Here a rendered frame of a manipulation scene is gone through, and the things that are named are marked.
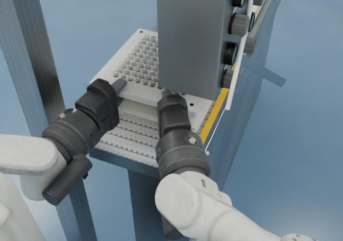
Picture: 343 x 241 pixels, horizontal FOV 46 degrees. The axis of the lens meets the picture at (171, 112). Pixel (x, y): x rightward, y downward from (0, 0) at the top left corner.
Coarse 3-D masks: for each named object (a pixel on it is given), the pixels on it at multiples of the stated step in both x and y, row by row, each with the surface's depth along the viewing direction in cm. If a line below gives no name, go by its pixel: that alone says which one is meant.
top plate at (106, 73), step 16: (144, 32) 101; (128, 48) 96; (112, 64) 91; (144, 64) 91; (112, 80) 87; (128, 96) 84; (144, 96) 83; (160, 96) 83; (192, 96) 83; (192, 112) 80
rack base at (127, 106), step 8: (120, 104) 88; (128, 104) 88; (136, 104) 88; (144, 104) 88; (208, 104) 89; (120, 112) 88; (128, 112) 88; (136, 112) 87; (144, 112) 86; (152, 112) 86; (200, 112) 86; (152, 120) 86; (200, 120) 85; (192, 128) 83
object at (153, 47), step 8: (152, 40) 97; (144, 48) 95; (152, 48) 94; (136, 56) 92; (152, 56) 92; (128, 64) 90; (136, 64) 91; (152, 64) 91; (128, 72) 88; (136, 72) 87; (144, 72) 88; (152, 72) 87
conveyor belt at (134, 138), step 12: (120, 120) 95; (132, 120) 95; (144, 120) 95; (204, 120) 95; (108, 132) 92; (120, 132) 92; (132, 132) 92; (144, 132) 92; (156, 132) 92; (96, 144) 92; (108, 144) 91; (120, 144) 90; (132, 144) 89; (144, 144) 89; (156, 144) 89; (132, 156) 89; (144, 156) 88
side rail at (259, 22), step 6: (270, 0) 131; (264, 6) 128; (270, 6) 132; (264, 12) 125; (258, 18) 122; (264, 18) 127; (258, 24) 120; (252, 30) 117; (258, 30) 120; (252, 36) 115; (246, 54) 109; (240, 66) 105; (222, 108) 95; (216, 120) 92; (210, 132) 88; (204, 144) 85
